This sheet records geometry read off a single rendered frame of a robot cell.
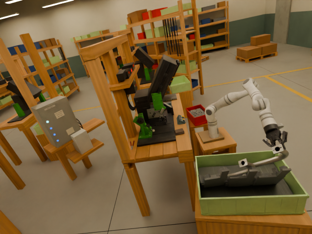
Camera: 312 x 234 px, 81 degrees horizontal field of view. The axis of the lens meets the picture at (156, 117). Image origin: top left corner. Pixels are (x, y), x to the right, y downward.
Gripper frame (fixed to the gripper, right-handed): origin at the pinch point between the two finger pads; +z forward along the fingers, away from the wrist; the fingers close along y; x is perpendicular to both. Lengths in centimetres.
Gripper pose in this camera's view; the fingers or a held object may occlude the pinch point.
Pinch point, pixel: (279, 148)
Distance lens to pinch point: 123.6
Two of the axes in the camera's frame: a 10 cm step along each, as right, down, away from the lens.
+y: 5.3, -4.8, -7.0
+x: 8.5, 2.9, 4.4
